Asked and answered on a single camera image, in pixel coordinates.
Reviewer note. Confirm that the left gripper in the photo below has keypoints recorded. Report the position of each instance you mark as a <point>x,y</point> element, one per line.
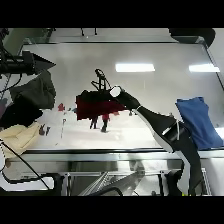
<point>28,62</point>

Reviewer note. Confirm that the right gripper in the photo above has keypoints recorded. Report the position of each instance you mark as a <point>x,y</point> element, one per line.
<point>95,95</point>

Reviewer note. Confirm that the red T-shirt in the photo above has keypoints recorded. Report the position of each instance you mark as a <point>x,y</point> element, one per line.
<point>100,109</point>

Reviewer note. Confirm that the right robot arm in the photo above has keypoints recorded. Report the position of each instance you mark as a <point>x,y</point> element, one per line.
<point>157,124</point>

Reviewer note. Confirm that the dark grey garment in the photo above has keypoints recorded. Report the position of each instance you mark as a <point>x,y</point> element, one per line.
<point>36,90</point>

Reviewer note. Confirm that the black garment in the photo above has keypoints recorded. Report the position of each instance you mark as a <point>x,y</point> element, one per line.
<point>18,113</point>

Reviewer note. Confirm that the cream garment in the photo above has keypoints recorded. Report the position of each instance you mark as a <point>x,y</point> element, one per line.
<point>18,137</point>

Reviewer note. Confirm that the blue garment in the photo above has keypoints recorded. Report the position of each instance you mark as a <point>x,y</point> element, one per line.
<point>199,121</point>

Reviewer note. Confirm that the silver frame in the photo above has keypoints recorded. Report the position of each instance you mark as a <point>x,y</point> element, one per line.
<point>100,156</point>

